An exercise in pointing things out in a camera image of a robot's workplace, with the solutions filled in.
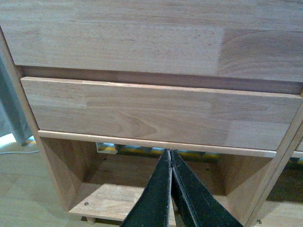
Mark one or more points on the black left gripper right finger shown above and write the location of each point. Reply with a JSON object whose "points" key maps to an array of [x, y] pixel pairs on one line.
{"points": [[196, 205]]}

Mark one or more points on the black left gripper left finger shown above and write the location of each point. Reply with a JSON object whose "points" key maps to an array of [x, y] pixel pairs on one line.
{"points": [[153, 207]]}

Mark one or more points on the left wooden shelf unit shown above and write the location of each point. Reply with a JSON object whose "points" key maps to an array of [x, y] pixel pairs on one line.
{"points": [[104, 186]]}

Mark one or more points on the wooden shelf unit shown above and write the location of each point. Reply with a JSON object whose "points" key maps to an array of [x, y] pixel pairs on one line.
{"points": [[280, 189], [104, 186]]}

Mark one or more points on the right wooden shelf unit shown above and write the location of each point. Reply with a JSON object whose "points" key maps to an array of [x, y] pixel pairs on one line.
{"points": [[280, 189]]}

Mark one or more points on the left lower wooden drawer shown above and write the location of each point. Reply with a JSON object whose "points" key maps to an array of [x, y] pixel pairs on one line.
{"points": [[199, 116]]}

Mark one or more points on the wooden drawer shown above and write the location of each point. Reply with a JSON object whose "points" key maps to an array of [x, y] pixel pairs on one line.
{"points": [[199, 116], [258, 39]]}

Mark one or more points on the left upper wooden drawer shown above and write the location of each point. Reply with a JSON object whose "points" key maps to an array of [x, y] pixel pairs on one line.
{"points": [[258, 39]]}

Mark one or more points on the grey metal post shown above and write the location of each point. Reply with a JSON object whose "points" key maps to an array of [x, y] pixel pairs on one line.
{"points": [[12, 117]]}

